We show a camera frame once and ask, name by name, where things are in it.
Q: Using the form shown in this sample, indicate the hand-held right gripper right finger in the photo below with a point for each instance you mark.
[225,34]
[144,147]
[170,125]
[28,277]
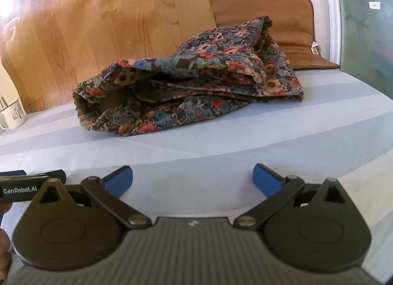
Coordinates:
[264,180]

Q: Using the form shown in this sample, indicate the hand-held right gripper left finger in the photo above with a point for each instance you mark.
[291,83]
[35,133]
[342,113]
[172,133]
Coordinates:
[120,182]

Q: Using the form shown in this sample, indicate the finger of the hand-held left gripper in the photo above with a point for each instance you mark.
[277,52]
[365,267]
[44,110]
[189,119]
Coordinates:
[56,177]
[12,173]

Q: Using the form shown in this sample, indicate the floral patterned garment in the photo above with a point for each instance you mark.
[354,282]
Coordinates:
[196,88]

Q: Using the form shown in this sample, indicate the person's left hand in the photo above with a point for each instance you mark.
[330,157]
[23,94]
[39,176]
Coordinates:
[3,243]

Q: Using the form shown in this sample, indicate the white printed mug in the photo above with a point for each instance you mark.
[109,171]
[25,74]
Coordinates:
[13,116]

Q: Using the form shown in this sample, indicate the striped light blue bedsheet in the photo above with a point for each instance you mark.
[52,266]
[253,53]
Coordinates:
[215,150]

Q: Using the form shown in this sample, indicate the large wooden board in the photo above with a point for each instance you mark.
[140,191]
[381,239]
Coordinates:
[101,27]

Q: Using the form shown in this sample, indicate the brown seat cushion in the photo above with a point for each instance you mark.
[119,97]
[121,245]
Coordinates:
[264,11]

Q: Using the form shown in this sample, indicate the small white sticker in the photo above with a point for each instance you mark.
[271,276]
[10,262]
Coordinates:
[374,5]

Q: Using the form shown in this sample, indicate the white window frame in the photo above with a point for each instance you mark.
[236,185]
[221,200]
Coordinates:
[333,17]

